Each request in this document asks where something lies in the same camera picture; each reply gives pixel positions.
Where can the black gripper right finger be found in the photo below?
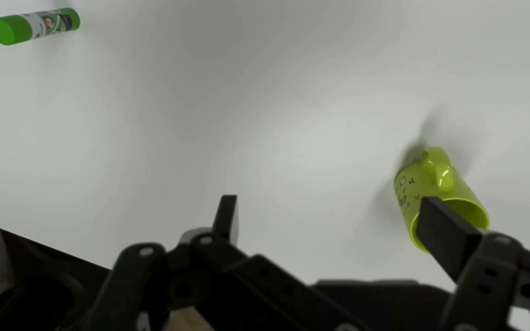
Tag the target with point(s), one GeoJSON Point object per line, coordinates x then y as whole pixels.
{"type": "Point", "coordinates": [452, 236]}

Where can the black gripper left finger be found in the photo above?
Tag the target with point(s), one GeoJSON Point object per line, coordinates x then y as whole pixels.
{"type": "Point", "coordinates": [216, 282]}

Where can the lime green printed mug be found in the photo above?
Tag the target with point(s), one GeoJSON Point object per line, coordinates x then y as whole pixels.
{"type": "Point", "coordinates": [432, 178]}

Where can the black base structure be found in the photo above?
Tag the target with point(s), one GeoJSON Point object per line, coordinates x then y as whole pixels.
{"type": "Point", "coordinates": [32, 288]}

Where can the green glue stick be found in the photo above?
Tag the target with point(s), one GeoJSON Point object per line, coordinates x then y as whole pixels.
{"type": "Point", "coordinates": [28, 27]}

